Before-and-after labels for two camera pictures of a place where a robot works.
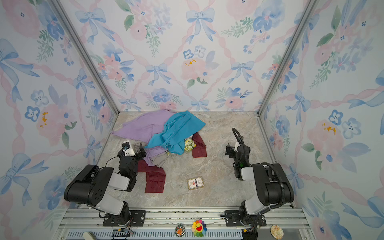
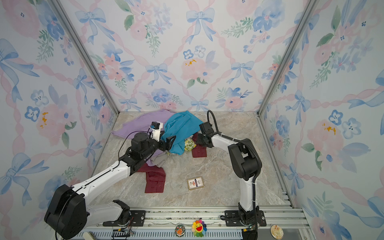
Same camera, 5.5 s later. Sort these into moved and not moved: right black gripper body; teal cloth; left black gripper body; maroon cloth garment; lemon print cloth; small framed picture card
Moved: left black gripper body; right black gripper body
Not moved: small framed picture card; teal cloth; lemon print cloth; maroon cloth garment
